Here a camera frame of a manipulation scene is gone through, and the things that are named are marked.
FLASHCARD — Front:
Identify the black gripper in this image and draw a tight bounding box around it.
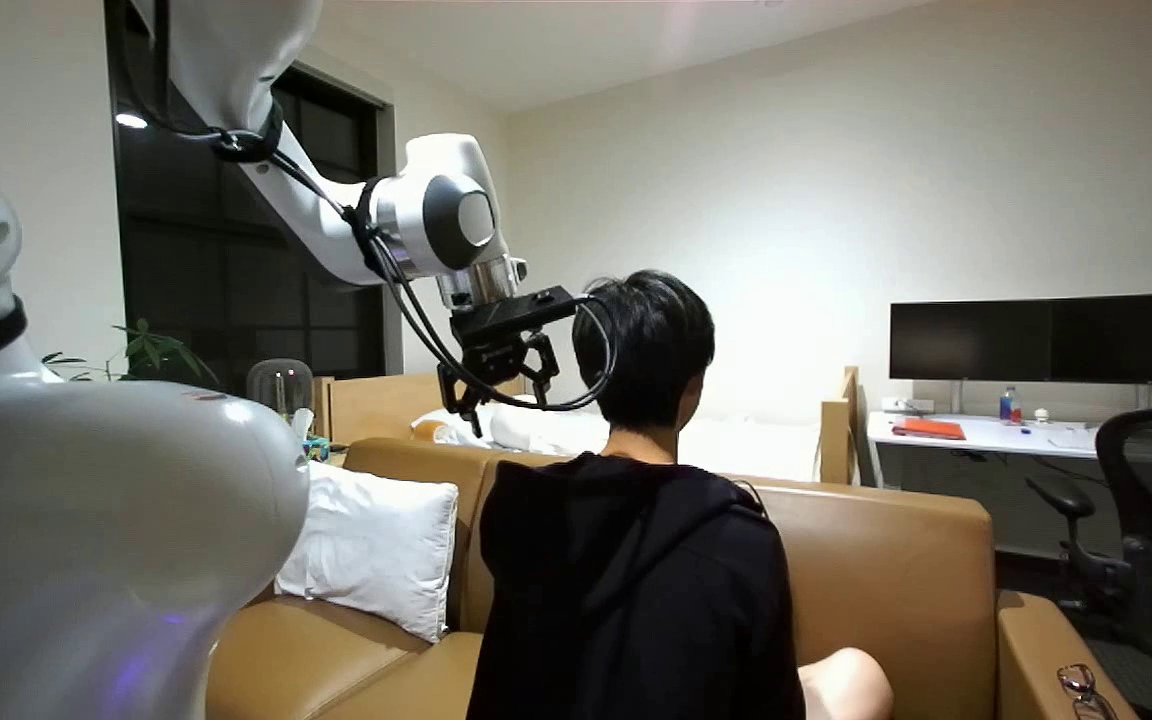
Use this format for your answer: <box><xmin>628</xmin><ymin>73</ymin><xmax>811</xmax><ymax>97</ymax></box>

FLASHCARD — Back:
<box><xmin>433</xmin><ymin>310</ymin><xmax>564</xmax><ymax>439</ymax></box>

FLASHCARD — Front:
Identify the white bedding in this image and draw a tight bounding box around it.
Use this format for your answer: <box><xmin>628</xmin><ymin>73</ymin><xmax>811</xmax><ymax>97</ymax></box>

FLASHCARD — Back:
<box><xmin>410</xmin><ymin>397</ymin><xmax>824</xmax><ymax>485</ymax></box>

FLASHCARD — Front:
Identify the seated person with dark hair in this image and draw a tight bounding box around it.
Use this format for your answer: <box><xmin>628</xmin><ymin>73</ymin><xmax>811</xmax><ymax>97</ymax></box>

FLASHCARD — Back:
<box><xmin>570</xmin><ymin>269</ymin><xmax>897</xmax><ymax>720</ymax></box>

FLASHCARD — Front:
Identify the teal tissue box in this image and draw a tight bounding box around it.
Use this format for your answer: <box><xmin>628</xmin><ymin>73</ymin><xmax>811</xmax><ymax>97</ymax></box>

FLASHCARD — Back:
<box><xmin>291</xmin><ymin>413</ymin><xmax>336</xmax><ymax>467</ymax></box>

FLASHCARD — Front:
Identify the white dotted pillow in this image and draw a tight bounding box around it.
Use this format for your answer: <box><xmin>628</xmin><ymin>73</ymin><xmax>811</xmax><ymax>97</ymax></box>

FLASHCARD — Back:
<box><xmin>271</xmin><ymin>461</ymin><xmax>466</xmax><ymax>648</ymax></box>

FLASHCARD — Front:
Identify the glass dome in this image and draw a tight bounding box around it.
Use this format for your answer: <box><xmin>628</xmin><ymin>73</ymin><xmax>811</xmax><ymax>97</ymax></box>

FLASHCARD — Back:
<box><xmin>244</xmin><ymin>356</ymin><xmax>318</xmax><ymax>431</ymax></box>

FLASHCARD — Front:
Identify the dark grid window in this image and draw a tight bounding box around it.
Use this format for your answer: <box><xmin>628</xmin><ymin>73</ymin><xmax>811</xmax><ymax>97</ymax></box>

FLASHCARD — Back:
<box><xmin>103</xmin><ymin>0</ymin><xmax>399</xmax><ymax>431</ymax></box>

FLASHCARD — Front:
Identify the green house plant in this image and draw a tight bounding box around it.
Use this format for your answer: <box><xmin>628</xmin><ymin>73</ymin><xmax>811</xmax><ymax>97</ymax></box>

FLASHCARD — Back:
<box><xmin>113</xmin><ymin>316</ymin><xmax>230</xmax><ymax>397</ymax></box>

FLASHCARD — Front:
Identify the tan leather sofa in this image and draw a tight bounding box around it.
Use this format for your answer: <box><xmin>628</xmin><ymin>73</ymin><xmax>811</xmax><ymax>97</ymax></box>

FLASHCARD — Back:
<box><xmin>200</xmin><ymin>435</ymin><xmax>1140</xmax><ymax>720</ymax></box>

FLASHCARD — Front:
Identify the red item on desk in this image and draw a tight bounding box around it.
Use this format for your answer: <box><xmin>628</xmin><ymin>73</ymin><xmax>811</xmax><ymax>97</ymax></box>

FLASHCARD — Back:
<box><xmin>890</xmin><ymin>415</ymin><xmax>969</xmax><ymax>446</ymax></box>

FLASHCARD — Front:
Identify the white desk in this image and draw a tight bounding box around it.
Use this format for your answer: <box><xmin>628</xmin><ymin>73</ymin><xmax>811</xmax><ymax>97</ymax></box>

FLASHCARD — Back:
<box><xmin>866</xmin><ymin>410</ymin><xmax>1110</xmax><ymax>464</ymax></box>

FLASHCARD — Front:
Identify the wide black monitor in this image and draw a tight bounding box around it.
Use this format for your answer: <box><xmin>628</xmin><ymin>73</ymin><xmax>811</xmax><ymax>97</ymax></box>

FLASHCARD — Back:
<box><xmin>885</xmin><ymin>293</ymin><xmax>1152</xmax><ymax>394</ymax></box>

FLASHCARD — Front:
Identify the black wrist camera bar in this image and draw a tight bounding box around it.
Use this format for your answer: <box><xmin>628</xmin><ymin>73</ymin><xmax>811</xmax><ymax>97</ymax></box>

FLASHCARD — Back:
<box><xmin>447</xmin><ymin>285</ymin><xmax>580</xmax><ymax>339</ymax></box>

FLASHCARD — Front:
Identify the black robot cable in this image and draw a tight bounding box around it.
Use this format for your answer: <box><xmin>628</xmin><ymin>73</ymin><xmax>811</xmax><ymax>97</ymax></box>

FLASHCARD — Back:
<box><xmin>346</xmin><ymin>198</ymin><xmax>623</xmax><ymax>415</ymax></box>

